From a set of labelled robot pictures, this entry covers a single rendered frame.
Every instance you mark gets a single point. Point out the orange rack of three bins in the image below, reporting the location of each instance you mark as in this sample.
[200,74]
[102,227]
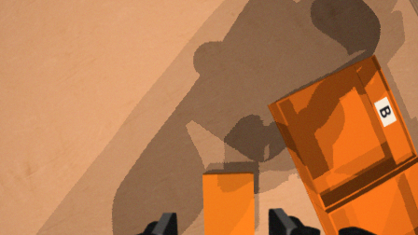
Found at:
[343,153]

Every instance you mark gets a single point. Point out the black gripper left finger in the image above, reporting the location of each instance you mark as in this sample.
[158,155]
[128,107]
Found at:
[167,225]

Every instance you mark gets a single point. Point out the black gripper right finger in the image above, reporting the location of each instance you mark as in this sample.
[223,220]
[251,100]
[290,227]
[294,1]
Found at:
[282,224]

